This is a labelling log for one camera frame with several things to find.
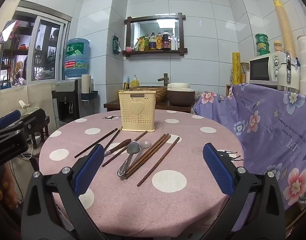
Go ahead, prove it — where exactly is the dark wooden sink cabinet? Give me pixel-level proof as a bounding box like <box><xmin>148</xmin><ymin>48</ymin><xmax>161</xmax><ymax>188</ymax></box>
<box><xmin>103</xmin><ymin>99</ymin><xmax>192</xmax><ymax>113</ymax></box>

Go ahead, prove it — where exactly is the green pouch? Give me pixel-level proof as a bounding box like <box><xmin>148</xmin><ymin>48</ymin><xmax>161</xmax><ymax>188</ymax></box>
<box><xmin>112</xmin><ymin>35</ymin><xmax>121</xmax><ymax>55</ymax></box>

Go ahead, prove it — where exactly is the brown and cream rice cooker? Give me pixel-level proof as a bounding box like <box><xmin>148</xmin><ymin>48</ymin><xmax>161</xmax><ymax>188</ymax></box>
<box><xmin>166</xmin><ymin>82</ymin><xmax>195</xmax><ymax>107</ymax></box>

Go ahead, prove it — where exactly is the glass jar of grains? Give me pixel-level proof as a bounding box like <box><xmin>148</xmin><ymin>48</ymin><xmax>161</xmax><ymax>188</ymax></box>
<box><xmin>240</xmin><ymin>62</ymin><xmax>250</xmax><ymax>83</ymax></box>

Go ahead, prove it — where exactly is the white thermos kettle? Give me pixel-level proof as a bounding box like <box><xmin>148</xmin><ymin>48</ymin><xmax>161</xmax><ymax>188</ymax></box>
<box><xmin>278</xmin><ymin>51</ymin><xmax>301</xmax><ymax>92</ymax></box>

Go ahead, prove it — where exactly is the bronze faucet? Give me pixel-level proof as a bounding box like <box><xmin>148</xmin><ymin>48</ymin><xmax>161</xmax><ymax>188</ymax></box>
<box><xmin>157</xmin><ymin>73</ymin><xmax>170</xmax><ymax>87</ymax></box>

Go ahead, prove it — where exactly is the sleeve of paper cups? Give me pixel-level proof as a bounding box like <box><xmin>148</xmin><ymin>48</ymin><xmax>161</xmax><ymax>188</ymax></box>
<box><xmin>81</xmin><ymin>74</ymin><xmax>91</xmax><ymax>98</ymax></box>

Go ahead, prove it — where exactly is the pink polka dot tablecloth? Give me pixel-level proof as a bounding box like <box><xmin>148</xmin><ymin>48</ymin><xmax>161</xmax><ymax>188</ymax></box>
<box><xmin>39</xmin><ymin>110</ymin><xmax>244</xmax><ymax>240</ymax></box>

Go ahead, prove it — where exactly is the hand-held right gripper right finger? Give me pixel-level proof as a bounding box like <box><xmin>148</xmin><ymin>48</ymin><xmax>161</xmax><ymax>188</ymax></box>
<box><xmin>200</xmin><ymin>143</ymin><xmax>287</xmax><ymax>240</ymax></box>

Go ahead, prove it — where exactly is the small metal spoon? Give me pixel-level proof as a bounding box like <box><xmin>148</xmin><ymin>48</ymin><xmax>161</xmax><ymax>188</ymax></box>
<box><xmin>129</xmin><ymin>139</ymin><xmax>152</xmax><ymax>165</ymax></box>

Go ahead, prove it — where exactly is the dark wooden stool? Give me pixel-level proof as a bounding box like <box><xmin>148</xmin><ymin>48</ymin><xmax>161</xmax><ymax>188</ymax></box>
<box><xmin>26</xmin><ymin>109</ymin><xmax>51</xmax><ymax>149</ymax></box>

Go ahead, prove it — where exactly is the yellow wrap roll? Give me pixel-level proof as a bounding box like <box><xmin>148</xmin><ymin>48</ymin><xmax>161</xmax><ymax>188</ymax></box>
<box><xmin>231</xmin><ymin>52</ymin><xmax>241</xmax><ymax>85</ymax></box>

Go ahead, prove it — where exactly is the tall stack of yellow cups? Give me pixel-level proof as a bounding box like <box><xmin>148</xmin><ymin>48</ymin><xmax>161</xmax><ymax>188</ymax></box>
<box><xmin>272</xmin><ymin>0</ymin><xmax>297</xmax><ymax>55</ymax></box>

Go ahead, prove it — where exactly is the dark soy sauce bottle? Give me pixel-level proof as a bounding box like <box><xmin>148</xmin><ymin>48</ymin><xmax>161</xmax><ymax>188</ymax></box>
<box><xmin>162</xmin><ymin>30</ymin><xmax>171</xmax><ymax>50</ymax></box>

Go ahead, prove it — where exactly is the person's left hand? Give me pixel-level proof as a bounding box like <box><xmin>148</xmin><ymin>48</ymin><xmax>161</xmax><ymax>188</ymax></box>
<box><xmin>0</xmin><ymin>165</ymin><xmax>19</xmax><ymax>210</ymax></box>

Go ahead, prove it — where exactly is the large metal spoon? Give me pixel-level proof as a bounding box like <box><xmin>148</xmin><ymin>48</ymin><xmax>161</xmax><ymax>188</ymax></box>
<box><xmin>117</xmin><ymin>141</ymin><xmax>140</xmax><ymax>178</ymax></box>

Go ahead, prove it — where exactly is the wooden framed mirror shelf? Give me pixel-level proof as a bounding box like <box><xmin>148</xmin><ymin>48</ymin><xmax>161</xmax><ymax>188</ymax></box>
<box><xmin>122</xmin><ymin>12</ymin><xmax>188</xmax><ymax>57</ymax></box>

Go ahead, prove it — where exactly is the blue water bottle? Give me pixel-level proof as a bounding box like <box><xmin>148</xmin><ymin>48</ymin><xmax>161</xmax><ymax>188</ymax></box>
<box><xmin>64</xmin><ymin>38</ymin><xmax>91</xmax><ymax>78</ymax></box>

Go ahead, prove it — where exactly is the grey water dispenser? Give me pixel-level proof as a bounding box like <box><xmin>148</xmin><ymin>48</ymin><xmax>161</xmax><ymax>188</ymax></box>
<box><xmin>52</xmin><ymin>78</ymin><xmax>98</xmax><ymax>128</ymax></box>

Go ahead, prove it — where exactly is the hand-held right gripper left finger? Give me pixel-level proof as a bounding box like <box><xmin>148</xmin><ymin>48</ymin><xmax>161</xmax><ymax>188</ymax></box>
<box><xmin>21</xmin><ymin>144</ymin><xmax>108</xmax><ymax>240</ymax></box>

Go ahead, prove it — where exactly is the woven pattern sink basin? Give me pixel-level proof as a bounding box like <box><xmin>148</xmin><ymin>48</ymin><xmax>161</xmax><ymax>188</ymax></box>
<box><xmin>129</xmin><ymin>86</ymin><xmax>168</xmax><ymax>102</ymax></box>

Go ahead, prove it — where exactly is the aluminium frame window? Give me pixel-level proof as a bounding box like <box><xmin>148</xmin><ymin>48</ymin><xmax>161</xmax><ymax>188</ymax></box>
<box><xmin>0</xmin><ymin>0</ymin><xmax>72</xmax><ymax>90</ymax></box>

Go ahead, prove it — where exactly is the stack of white cups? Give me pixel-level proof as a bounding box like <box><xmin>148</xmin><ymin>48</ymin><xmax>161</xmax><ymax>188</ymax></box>
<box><xmin>296</xmin><ymin>19</ymin><xmax>306</xmax><ymax>95</ymax></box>

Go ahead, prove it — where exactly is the cream plastic utensil holder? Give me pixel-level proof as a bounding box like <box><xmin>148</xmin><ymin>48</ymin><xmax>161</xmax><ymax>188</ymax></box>
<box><xmin>118</xmin><ymin>91</ymin><xmax>156</xmax><ymax>132</ymax></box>

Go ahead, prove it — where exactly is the white microwave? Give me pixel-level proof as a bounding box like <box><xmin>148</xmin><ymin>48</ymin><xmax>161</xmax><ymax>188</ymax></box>
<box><xmin>248</xmin><ymin>52</ymin><xmax>287</xmax><ymax>87</ymax></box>

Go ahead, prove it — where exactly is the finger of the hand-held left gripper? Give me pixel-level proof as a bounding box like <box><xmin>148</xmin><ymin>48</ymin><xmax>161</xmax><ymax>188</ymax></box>
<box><xmin>0</xmin><ymin>121</ymin><xmax>26</xmax><ymax>143</ymax></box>
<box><xmin>0</xmin><ymin>109</ymin><xmax>22</xmax><ymax>130</ymax></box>

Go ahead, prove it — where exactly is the grey patterned cloth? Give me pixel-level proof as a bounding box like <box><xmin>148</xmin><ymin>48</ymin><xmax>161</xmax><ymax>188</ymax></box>
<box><xmin>190</xmin><ymin>91</ymin><xmax>206</xmax><ymax>114</ymax></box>

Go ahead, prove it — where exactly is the yellow oil bottle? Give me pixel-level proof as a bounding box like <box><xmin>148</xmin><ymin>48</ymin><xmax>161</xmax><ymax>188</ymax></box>
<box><xmin>149</xmin><ymin>32</ymin><xmax>157</xmax><ymax>51</ymax></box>

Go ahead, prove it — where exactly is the dark blue cup holder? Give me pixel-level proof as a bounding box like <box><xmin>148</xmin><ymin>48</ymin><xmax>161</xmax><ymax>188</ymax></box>
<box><xmin>79</xmin><ymin>90</ymin><xmax>99</xmax><ymax>103</ymax></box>

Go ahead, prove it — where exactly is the purple floral cloth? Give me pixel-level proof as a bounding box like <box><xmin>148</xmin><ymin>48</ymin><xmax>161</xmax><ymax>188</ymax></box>
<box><xmin>193</xmin><ymin>83</ymin><xmax>306</xmax><ymax>210</ymax></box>

